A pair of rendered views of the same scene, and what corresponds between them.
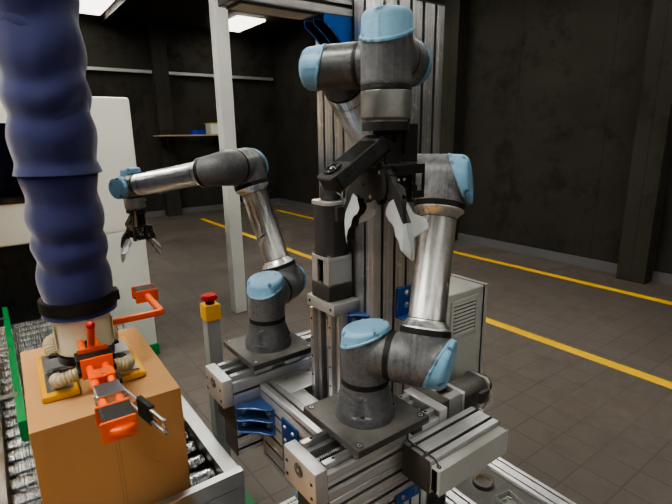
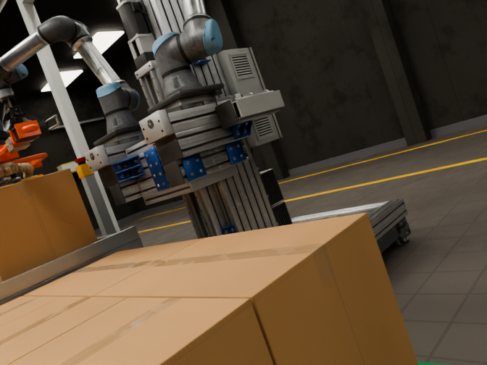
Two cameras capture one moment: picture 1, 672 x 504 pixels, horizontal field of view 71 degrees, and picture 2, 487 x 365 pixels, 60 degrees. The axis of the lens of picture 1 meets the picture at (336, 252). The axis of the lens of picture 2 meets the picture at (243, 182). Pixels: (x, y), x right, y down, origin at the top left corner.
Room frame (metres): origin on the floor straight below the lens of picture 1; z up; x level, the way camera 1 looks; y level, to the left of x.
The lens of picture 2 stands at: (-0.63, 0.07, 0.76)
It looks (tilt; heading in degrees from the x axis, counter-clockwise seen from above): 4 degrees down; 352
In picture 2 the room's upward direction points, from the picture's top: 20 degrees counter-clockwise
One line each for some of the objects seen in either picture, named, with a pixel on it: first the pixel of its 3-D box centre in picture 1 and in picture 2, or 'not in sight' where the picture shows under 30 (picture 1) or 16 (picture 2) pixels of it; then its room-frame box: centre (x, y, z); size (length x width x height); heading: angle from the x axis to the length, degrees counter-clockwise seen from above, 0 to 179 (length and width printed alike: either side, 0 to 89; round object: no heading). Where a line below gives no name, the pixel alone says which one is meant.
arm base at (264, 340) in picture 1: (267, 329); (120, 121); (1.43, 0.23, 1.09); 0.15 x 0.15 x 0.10
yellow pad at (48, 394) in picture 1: (56, 369); not in sight; (1.40, 0.92, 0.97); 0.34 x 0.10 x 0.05; 34
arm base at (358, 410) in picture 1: (365, 392); (180, 83); (1.04, -0.07, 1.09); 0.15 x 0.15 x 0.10
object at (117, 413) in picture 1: (116, 420); (25, 132); (0.95, 0.51, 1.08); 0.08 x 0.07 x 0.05; 34
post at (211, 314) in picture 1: (218, 406); (114, 245); (1.93, 0.55, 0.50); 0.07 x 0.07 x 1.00; 36
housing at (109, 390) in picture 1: (108, 395); (17, 143); (1.06, 0.58, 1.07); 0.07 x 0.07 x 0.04; 34
